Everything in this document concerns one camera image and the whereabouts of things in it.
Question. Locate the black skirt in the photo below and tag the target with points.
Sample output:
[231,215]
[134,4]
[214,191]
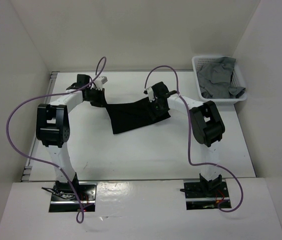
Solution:
[126,117]

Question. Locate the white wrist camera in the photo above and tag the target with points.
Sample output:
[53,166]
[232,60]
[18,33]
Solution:
[150,94]
[100,82]

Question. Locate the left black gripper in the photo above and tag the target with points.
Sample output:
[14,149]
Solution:
[101,102]

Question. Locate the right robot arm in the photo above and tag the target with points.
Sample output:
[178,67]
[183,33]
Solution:
[205,126]

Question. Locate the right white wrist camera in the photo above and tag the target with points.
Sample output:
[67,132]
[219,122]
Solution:
[150,94]

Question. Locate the grey skirt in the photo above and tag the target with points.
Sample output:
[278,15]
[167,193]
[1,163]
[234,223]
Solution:
[215,79]

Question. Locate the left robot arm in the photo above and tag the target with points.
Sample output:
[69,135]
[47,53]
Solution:
[53,128]

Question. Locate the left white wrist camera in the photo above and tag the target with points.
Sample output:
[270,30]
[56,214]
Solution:
[100,82]

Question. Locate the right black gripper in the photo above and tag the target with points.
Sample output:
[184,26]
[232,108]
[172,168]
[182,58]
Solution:
[158,113]

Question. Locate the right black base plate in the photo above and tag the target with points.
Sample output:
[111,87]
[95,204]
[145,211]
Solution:
[196,199]

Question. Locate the white plastic basket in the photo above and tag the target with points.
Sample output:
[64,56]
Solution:
[238,80]

